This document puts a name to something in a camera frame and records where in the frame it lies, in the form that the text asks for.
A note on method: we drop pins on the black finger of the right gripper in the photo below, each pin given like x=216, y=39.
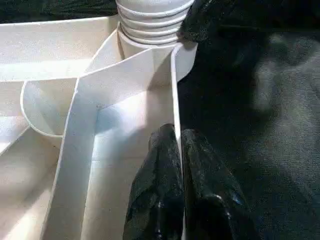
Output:
x=200, y=22

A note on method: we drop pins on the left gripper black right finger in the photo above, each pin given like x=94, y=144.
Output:
x=207, y=187

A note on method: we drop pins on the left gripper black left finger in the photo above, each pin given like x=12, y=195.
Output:
x=157, y=187

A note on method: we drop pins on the white plastic table leg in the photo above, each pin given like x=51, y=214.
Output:
x=152, y=20

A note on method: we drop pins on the white plastic table top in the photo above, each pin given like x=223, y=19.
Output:
x=50, y=112

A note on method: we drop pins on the black shiny mat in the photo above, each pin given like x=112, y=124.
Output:
x=262, y=125

